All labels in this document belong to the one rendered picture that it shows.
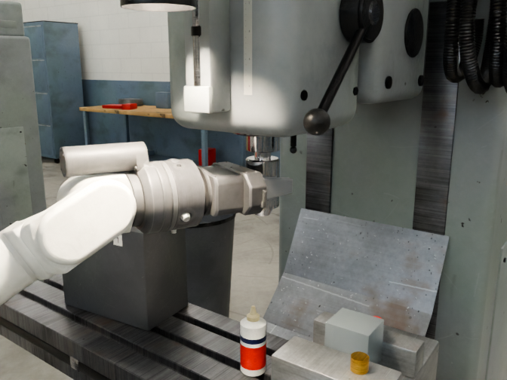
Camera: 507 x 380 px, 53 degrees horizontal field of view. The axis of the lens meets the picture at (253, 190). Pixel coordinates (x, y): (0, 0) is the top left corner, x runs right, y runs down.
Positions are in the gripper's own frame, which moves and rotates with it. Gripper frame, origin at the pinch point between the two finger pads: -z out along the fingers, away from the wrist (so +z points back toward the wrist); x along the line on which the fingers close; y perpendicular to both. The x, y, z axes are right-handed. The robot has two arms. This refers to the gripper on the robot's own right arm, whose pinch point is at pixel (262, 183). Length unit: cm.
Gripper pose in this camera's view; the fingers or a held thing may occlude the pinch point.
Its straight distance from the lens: 71.0
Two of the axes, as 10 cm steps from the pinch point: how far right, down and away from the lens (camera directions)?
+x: -5.2, -2.0, 8.3
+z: -8.5, 1.1, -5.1
